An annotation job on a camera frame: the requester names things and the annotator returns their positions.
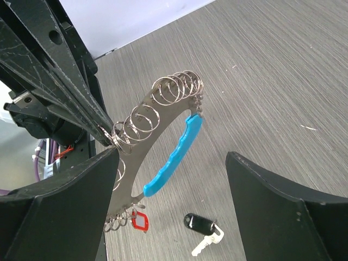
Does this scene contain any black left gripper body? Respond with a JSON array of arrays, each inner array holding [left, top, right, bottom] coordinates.
[[2, 21, 98, 142]]

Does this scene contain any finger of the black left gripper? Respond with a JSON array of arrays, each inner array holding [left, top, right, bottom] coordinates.
[[0, 18, 109, 147], [8, 1, 113, 139]]

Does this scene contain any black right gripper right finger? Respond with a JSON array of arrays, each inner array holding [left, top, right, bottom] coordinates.
[[225, 152, 347, 260]]

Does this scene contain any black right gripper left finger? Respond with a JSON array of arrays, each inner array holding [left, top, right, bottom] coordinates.
[[1, 148, 119, 261]]

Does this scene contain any black tag key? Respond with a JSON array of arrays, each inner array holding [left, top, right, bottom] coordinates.
[[184, 213, 225, 257]]

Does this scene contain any red key tag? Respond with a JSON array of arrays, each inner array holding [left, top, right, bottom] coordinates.
[[131, 211, 149, 233]]

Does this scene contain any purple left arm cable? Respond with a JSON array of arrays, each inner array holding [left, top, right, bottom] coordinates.
[[0, 138, 59, 196]]

